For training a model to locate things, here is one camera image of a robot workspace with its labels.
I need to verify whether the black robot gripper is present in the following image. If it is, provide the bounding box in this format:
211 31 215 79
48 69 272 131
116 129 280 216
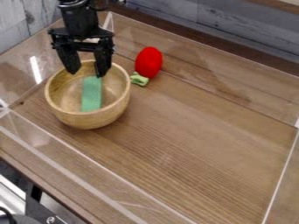
48 0 114 78

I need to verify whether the brown wooden bowl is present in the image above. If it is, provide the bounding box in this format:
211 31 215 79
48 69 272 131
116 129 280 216
44 59 131 130

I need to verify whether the green rectangular block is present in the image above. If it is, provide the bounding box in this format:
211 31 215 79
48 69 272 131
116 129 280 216
80 76 103 112

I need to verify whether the red plush strawberry toy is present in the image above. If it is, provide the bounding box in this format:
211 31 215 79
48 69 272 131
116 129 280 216
131 46 164 87

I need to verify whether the black table leg bracket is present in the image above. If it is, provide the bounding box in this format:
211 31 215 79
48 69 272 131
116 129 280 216
24 184 68 224

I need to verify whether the black cable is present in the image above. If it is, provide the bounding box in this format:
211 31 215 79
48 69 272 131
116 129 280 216
0 205 16 224

